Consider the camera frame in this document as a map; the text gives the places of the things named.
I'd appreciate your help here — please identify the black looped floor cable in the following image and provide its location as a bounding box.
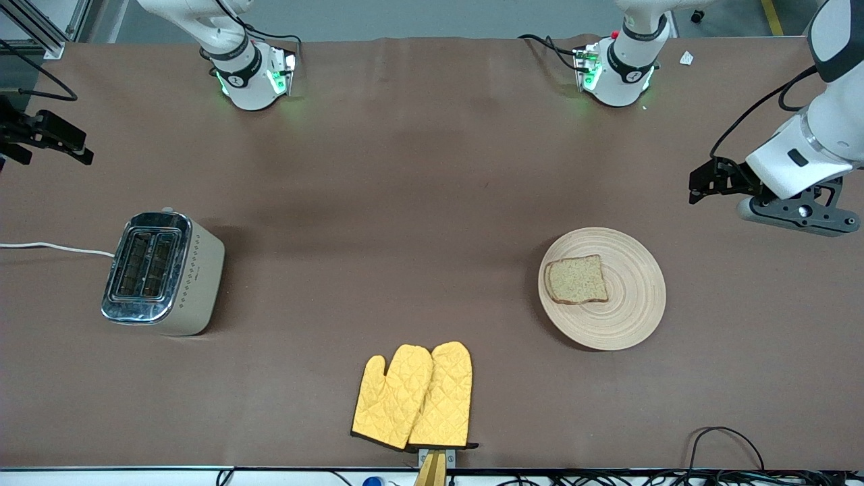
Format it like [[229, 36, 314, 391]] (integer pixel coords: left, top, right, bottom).
[[687, 426, 767, 475]]

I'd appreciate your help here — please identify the round wooden plate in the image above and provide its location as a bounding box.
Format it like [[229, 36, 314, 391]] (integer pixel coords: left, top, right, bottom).
[[538, 227, 667, 352]]

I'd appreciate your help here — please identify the brown table cover mat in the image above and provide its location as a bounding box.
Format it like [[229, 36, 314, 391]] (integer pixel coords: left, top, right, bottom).
[[0, 35, 864, 471]]

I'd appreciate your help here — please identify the black left base cable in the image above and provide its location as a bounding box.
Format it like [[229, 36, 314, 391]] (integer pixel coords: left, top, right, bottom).
[[518, 33, 583, 72]]

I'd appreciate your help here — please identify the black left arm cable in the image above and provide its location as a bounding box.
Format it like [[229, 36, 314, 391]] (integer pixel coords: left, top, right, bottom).
[[709, 64, 821, 163]]

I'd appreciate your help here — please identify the white toaster power cord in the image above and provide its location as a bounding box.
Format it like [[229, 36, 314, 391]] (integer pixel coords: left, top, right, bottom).
[[0, 242, 115, 259]]

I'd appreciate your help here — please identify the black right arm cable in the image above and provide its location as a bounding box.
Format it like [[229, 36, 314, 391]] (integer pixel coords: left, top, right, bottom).
[[0, 38, 79, 103]]

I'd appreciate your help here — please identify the aluminium frame profile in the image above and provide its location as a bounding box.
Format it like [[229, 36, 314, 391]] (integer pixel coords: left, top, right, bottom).
[[0, 0, 92, 59]]

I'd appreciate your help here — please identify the yellow quilted oven mitt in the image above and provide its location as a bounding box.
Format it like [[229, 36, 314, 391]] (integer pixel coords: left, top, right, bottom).
[[408, 341, 479, 450], [351, 344, 433, 451]]

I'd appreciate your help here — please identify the wooden stand with metal bracket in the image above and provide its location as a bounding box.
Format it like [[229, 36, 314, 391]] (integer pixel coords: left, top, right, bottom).
[[413, 448, 457, 486]]

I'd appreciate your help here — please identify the black base cable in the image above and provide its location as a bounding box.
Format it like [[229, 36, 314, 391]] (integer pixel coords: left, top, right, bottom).
[[518, 33, 583, 72], [240, 24, 304, 48]]

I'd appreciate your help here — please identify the brown bread toast slice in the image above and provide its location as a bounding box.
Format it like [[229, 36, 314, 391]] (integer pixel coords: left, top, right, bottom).
[[544, 254, 609, 305]]

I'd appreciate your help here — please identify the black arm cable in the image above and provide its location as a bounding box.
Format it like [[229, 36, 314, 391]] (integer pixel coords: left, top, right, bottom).
[[0, 38, 79, 103], [709, 64, 821, 163]]

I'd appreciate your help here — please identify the black right base cable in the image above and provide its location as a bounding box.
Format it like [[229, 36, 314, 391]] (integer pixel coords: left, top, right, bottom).
[[240, 24, 304, 48]]

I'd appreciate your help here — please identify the beige chrome two-slot toaster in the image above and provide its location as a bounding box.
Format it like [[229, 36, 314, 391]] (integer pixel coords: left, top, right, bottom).
[[101, 208, 225, 337]]

